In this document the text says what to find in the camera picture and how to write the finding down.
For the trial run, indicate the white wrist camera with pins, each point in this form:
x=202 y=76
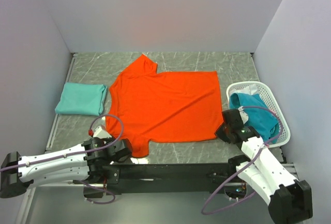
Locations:
x=244 y=116
x=99 y=131

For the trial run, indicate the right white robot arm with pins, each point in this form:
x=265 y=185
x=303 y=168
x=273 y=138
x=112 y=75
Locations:
x=289 y=200

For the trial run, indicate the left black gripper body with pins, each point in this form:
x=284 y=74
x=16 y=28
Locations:
x=110 y=160

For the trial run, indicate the white plastic laundry basket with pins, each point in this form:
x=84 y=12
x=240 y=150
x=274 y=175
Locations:
x=267 y=96

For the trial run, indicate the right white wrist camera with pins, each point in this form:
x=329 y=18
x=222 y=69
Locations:
x=244 y=116

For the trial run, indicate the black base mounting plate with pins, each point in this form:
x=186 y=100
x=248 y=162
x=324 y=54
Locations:
x=161 y=178

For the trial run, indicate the teal t-shirt in basket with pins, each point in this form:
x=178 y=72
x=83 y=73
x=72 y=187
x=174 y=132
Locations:
x=261 y=120

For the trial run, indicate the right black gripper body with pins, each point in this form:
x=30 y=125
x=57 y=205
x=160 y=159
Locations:
x=222 y=132

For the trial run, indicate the white garment in basket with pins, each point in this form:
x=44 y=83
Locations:
x=249 y=90

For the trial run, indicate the folded mint green t-shirt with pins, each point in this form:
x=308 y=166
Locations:
x=82 y=99

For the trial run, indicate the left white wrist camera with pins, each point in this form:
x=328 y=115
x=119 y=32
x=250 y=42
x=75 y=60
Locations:
x=99 y=131

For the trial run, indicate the aluminium frame rail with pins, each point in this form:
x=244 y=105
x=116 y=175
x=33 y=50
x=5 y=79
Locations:
x=70 y=182

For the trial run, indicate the orange t-shirt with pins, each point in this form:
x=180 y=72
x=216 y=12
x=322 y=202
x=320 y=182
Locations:
x=163 y=107

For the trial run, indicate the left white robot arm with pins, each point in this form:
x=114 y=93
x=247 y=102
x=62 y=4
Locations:
x=83 y=162

